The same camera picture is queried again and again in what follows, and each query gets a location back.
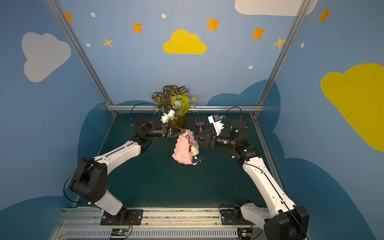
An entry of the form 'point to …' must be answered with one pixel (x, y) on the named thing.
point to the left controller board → (119, 232)
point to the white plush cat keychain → (194, 151)
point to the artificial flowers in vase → (177, 99)
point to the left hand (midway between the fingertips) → (185, 129)
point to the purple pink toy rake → (200, 124)
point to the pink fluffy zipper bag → (181, 153)
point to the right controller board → (245, 233)
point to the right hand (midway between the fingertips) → (200, 135)
